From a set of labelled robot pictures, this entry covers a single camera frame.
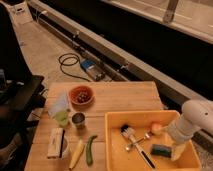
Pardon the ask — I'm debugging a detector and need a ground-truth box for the green plastic cup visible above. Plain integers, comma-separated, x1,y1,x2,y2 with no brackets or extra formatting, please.
54,110,69,127

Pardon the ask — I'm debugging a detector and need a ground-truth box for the white paper sign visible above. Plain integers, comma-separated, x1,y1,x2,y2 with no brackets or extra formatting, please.
10,1,33,26

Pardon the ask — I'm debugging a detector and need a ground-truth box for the peach apple toy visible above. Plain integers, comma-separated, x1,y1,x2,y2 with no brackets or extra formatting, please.
150,122,163,135

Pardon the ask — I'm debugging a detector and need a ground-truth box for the metal spoon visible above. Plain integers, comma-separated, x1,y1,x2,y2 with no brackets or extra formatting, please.
125,132,153,151

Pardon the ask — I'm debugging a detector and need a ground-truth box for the yellow plastic bin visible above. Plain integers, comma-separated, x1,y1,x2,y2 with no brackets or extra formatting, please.
105,110,201,171

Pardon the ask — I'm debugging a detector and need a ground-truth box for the clear plastic bag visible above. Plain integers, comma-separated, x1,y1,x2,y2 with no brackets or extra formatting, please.
48,92,70,117

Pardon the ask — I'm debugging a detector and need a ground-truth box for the black coiled cable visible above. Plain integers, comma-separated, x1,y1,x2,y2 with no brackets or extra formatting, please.
58,52,92,83

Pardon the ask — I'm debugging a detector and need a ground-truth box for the blue electronic box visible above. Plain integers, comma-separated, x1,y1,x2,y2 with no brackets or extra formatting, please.
80,59,97,71

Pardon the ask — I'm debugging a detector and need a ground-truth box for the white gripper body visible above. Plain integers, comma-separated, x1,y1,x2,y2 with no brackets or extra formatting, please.
166,115,200,144

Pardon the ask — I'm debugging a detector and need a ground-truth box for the green cucumber toy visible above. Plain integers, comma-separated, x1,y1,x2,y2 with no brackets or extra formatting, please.
86,135,98,166

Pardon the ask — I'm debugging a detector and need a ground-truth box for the metal cup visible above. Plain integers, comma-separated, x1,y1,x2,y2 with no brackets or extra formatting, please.
72,112,85,129

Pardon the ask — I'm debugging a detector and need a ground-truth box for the blue green sponge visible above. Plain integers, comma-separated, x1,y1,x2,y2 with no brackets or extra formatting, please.
150,144,172,158

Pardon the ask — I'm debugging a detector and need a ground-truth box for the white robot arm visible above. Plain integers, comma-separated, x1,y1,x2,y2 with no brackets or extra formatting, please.
166,100,213,161

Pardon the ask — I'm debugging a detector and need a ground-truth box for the white box with black edge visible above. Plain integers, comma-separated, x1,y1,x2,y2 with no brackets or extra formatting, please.
47,128,65,158

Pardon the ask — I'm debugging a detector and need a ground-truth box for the black handled dish brush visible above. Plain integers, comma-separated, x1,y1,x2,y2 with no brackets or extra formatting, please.
120,125,156,170

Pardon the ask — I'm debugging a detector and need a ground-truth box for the orange bowl with food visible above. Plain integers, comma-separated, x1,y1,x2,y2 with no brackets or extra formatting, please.
68,85,94,106

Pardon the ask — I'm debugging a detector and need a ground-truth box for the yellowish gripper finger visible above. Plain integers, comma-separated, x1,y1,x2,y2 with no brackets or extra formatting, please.
171,143,186,161

